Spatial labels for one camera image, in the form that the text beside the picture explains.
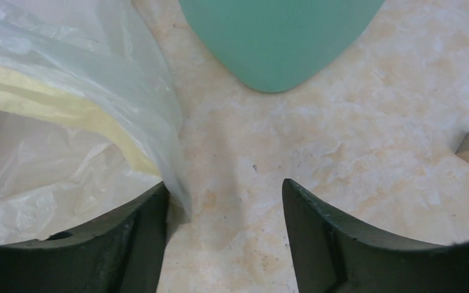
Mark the green plastic trash bin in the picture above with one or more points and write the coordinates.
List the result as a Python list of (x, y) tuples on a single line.
[(274, 45)]

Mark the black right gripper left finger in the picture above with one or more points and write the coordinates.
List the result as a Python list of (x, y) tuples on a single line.
[(119, 251)]

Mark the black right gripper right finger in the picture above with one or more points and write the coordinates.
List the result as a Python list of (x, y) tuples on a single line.
[(333, 251)]

